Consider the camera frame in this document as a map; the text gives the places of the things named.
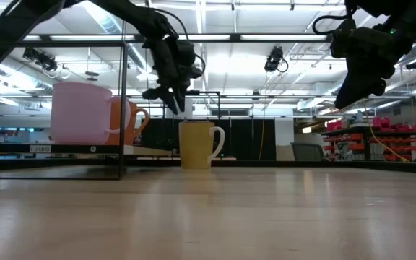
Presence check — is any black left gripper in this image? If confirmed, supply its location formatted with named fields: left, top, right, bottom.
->
left=142, top=35, right=188, bottom=116

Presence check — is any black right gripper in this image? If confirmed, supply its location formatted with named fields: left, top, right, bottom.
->
left=331, top=27, right=411, bottom=111

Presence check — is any orange mug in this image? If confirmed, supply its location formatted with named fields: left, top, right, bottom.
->
left=105, top=96, right=150, bottom=146

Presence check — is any yellow mug with white handle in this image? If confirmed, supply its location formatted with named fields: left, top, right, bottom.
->
left=178, top=121, right=226, bottom=170

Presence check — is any pink plastic mug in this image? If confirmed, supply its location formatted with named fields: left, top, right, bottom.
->
left=51, top=82, right=121, bottom=145

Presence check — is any red storage bin shelving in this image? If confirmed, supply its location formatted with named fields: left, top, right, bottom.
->
left=321, top=116, right=416, bottom=163

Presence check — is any grey blue office chair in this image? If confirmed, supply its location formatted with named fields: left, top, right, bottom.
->
left=290, top=142, right=325, bottom=162

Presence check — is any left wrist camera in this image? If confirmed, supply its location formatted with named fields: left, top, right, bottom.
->
left=175, top=38, right=206, bottom=79

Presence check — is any yellow hanging cord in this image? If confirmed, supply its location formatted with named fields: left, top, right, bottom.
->
left=363, top=100, right=412, bottom=163
left=258, top=118, right=267, bottom=162

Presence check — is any black overhead camera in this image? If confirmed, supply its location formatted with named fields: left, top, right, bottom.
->
left=264, top=45, right=289, bottom=73

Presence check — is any wooden shelf with black frame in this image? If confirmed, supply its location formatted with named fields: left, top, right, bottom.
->
left=0, top=34, right=129, bottom=181

